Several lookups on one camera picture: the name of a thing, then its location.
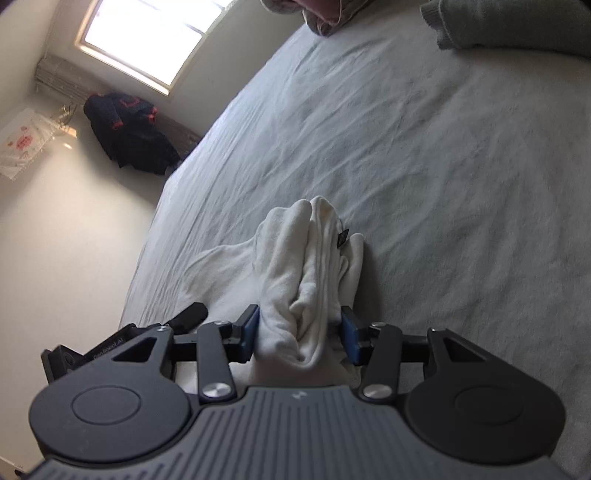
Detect cream bear-print top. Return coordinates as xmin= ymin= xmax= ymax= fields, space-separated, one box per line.
xmin=182 ymin=196 xmax=368 ymax=388

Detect window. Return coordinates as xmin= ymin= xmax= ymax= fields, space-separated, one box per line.
xmin=74 ymin=0 xmax=242 ymax=96

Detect dark hanging jacket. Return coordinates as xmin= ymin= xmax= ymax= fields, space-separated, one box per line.
xmin=83 ymin=92 xmax=182 ymax=176

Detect folded grey pink quilt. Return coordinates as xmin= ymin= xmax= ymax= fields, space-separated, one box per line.
xmin=261 ymin=0 xmax=372 ymax=38

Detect white wall hanging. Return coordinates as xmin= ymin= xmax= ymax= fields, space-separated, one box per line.
xmin=0 ymin=107 xmax=63 ymax=182

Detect metal coat hooks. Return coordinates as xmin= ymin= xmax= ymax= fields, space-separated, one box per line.
xmin=56 ymin=102 xmax=80 ymax=129

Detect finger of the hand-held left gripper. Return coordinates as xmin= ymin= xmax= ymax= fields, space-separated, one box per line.
xmin=171 ymin=302 xmax=208 ymax=334

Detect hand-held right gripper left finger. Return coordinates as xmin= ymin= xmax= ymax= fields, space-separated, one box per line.
xmin=111 ymin=304 xmax=262 ymax=403

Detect folded grey knit garment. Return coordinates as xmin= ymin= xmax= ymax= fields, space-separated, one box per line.
xmin=420 ymin=0 xmax=591 ymax=58

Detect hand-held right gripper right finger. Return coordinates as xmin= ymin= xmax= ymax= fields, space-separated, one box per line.
xmin=341 ymin=305 xmax=481 ymax=403

